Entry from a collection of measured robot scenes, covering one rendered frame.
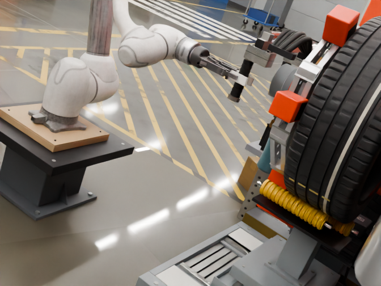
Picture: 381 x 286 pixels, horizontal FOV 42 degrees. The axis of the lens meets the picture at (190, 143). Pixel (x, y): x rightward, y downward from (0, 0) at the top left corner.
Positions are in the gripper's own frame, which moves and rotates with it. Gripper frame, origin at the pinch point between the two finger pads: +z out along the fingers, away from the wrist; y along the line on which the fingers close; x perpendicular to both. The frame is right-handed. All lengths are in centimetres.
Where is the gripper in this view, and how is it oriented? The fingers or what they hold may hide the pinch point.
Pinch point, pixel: (241, 78)
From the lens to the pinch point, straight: 172.8
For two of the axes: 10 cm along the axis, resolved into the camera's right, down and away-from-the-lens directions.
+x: 3.4, -8.8, -3.4
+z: 7.7, 4.7, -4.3
